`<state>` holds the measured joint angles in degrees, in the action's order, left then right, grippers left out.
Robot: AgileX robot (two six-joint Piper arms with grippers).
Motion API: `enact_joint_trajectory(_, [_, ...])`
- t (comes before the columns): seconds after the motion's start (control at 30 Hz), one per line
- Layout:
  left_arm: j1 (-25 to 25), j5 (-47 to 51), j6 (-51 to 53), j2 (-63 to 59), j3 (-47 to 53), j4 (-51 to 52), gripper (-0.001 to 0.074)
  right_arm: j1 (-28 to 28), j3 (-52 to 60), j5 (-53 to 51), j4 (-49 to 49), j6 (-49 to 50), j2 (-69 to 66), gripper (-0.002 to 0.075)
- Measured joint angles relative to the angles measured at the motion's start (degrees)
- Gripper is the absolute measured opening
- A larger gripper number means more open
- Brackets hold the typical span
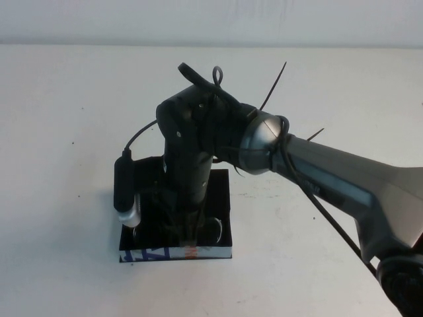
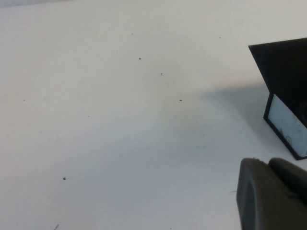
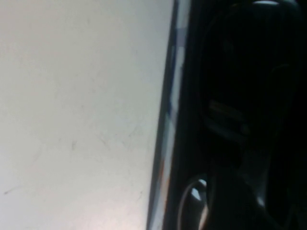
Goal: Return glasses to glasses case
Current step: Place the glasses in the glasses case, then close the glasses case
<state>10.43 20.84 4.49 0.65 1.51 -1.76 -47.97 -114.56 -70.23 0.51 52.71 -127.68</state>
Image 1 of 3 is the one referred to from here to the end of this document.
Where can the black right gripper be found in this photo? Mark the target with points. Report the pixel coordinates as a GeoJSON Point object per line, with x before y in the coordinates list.
{"type": "Point", "coordinates": [188, 175]}

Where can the black framed glasses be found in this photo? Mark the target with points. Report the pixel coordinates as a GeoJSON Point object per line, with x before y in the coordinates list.
{"type": "Point", "coordinates": [216, 231]}

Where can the black printed glasses case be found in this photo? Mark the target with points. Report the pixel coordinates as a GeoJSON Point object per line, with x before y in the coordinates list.
{"type": "Point", "coordinates": [218, 198]}

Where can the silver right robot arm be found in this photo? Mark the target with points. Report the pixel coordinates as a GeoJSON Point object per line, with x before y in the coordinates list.
{"type": "Point", "coordinates": [330, 171]}

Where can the short black zip tie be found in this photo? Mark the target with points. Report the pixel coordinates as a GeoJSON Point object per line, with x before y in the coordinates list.
{"type": "Point", "coordinates": [238, 171]}
{"type": "Point", "coordinates": [316, 134]}

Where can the long black zip tie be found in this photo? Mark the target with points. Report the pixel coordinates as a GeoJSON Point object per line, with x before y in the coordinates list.
{"type": "Point", "coordinates": [272, 86]}

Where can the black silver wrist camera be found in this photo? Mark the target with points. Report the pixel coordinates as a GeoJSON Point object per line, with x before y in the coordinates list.
{"type": "Point", "coordinates": [124, 185]}

